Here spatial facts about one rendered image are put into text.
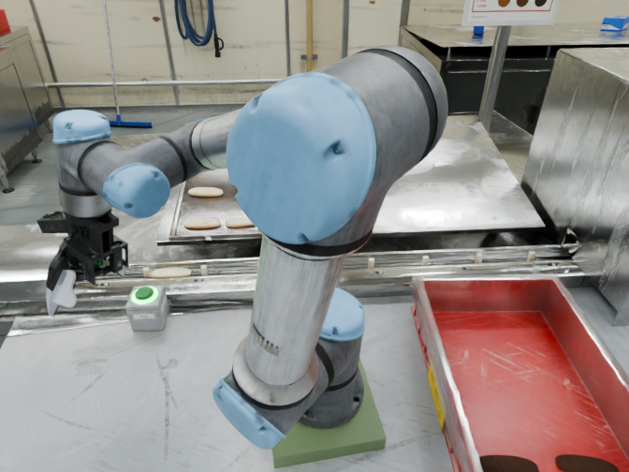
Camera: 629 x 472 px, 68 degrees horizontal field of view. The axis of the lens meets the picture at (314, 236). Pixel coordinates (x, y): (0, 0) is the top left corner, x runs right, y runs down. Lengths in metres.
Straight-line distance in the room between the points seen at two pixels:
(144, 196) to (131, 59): 4.31
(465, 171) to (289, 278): 1.15
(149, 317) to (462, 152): 1.09
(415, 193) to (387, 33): 3.20
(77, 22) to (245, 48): 1.49
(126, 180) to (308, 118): 0.38
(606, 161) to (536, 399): 0.56
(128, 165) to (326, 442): 0.54
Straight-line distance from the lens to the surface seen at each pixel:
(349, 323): 0.71
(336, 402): 0.83
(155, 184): 0.67
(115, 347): 1.11
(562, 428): 1.01
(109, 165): 0.69
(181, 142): 0.73
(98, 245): 0.82
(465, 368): 1.03
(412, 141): 0.39
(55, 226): 0.89
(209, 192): 1.38
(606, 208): 1.25
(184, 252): 1.34
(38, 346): 1.19
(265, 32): 4.71
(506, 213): 1.42
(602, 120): 1.27
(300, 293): 0.45
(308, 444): 0.86
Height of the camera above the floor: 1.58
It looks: 34 degrees down
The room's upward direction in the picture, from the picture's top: straight up
